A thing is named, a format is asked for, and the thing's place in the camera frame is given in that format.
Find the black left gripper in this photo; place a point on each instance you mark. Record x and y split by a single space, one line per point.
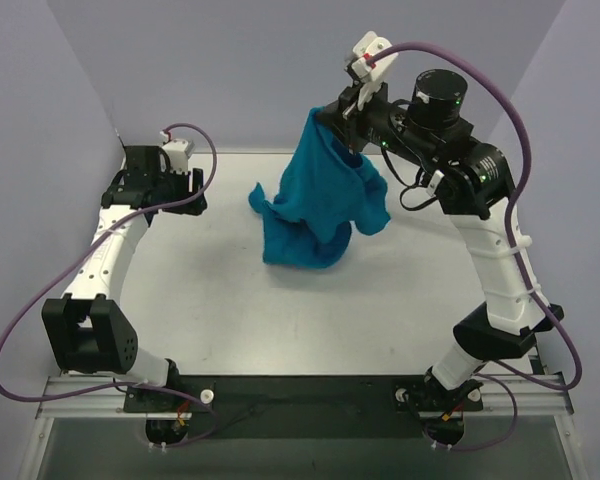
178 189

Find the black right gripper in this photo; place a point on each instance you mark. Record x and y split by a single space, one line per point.
344 116

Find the teal t shirt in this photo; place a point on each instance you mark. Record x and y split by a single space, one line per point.
323 194

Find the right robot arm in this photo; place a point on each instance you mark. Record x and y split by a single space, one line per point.
472 182

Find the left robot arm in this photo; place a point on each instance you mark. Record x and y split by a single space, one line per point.
86 327

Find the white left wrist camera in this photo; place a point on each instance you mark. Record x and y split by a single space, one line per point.
178 150

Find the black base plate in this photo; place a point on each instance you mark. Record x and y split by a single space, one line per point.
303 407

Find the aluminium mounting rail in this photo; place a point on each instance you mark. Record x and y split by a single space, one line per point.
76 396

